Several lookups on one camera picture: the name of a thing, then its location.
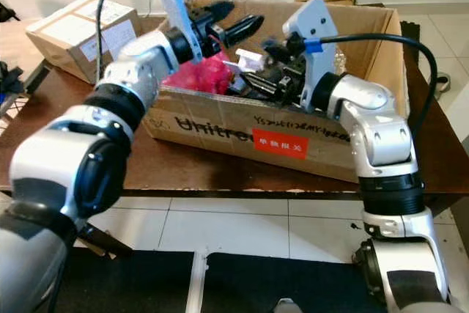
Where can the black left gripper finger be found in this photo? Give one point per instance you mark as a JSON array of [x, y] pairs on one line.
[[214, 8], [240, 28]]

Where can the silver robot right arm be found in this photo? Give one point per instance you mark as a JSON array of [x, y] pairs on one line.
[[381, 130]]

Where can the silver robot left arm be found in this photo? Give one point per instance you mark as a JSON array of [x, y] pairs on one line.
[[66, 166]]

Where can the white plastic piece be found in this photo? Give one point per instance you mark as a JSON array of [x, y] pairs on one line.
[[245, 58]]

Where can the red plastic bag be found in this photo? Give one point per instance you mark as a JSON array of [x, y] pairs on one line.
[[198, 75]]

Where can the large open cardboard box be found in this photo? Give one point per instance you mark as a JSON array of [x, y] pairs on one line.
[[212, 126]]

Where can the small sealed cardboard box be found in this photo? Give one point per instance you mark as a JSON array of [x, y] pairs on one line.
[[77, 34]]

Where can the dark brown wooden table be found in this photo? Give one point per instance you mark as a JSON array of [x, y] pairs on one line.
[[73, 104]]

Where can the black floor mat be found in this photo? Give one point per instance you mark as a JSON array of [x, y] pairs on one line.
[[300, 276], [132, 284]]

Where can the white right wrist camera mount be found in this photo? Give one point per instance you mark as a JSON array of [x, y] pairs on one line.
[[315, 23]]

